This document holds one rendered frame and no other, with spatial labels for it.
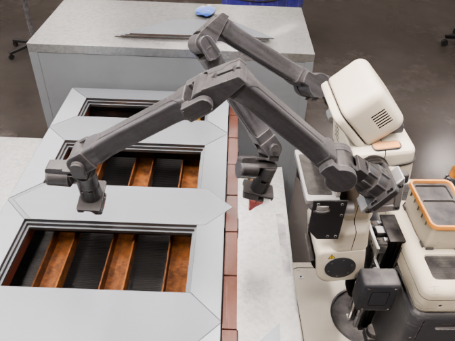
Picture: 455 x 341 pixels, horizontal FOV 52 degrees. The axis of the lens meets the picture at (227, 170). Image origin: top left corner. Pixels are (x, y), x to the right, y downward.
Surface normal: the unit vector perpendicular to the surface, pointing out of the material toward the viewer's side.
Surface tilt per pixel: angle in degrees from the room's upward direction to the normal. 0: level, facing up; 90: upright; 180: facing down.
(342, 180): 96
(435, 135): 0
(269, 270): 0
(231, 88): 96
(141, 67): 90
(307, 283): 0
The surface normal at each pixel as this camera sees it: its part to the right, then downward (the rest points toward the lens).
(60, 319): 0.04, -0.78
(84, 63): -0.02, 0.62
